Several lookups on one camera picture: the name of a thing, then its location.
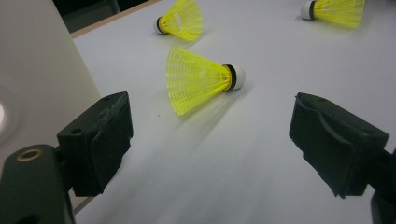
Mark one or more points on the yellow plastic shuttlecock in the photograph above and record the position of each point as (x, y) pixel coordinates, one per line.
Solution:
(193, 81)
(339, 11)
(183, 21)

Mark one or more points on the wooden table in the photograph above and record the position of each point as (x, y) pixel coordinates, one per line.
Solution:
(109, 21)

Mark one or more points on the white plastic storage bin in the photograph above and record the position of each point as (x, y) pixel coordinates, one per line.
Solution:
(40, 77)

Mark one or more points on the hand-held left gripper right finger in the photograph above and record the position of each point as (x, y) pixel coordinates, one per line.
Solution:
(339, 149)

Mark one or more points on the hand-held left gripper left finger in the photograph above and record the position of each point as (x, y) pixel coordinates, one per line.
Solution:
(96, 146)

